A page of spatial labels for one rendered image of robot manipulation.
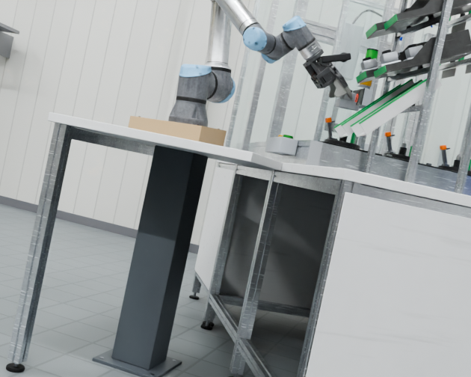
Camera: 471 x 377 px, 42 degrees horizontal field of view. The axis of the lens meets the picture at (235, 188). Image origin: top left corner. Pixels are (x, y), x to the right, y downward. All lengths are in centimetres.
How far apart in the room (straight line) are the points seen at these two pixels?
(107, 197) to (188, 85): 374
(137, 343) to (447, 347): 112
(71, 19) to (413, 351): 525
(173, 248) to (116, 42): 406
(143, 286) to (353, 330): 92
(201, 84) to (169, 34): 362
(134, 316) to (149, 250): 26
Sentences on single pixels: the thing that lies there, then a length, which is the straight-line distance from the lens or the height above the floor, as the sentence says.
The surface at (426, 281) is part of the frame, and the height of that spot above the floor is 61.
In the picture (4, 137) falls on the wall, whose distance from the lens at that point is 661.
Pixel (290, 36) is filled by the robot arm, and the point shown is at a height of 131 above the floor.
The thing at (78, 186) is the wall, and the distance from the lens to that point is 610.
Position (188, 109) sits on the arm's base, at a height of 98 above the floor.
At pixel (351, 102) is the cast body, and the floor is 113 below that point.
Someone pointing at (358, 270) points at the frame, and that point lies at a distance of 167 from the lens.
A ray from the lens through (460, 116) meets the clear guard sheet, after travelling 375.
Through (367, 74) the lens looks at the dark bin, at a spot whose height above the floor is 120.
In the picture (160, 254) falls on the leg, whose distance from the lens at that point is 228.
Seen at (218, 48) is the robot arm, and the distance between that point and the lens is 244.
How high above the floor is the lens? 79
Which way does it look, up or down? 1 degrees down
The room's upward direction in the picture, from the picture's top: 12 degrees clockwise
